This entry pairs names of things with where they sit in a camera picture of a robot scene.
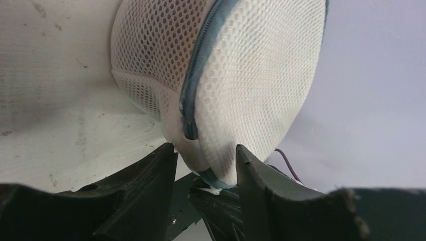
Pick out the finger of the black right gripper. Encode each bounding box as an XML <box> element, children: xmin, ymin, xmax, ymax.
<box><xmin>166</xmin><ymin>174</ymin><xmax>245</xmax><ymax>241</ymax></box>

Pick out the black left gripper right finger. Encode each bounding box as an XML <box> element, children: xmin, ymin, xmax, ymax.
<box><xmin>236</xmin><ymin>145</ymin><xmax>370</xmax><ymax>240</ymax></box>

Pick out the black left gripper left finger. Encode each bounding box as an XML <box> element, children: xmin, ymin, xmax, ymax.
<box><xmin>1</xmin><ymin>143</ymin><xmax>177</xmax><ymax>240</ymax></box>

